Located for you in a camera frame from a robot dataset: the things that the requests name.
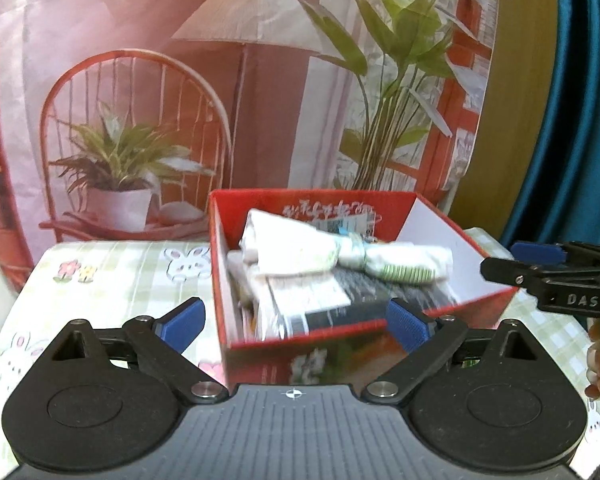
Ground printed room scene backdrop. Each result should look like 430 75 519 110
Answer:
0 0 501 291

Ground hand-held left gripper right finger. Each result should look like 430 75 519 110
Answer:
361 298 553 406

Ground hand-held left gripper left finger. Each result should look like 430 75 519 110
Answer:
50 297 229 406

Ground white towel green stripes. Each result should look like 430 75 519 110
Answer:
239 209 454 287

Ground black packet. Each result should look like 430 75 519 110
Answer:
280 267 458 336

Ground red cardboard box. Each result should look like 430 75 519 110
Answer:
209 189 520 386

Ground blue curtain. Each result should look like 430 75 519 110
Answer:
500 0 600 256

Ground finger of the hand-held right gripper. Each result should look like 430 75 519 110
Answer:
511 241 600 271
480 257 600 293

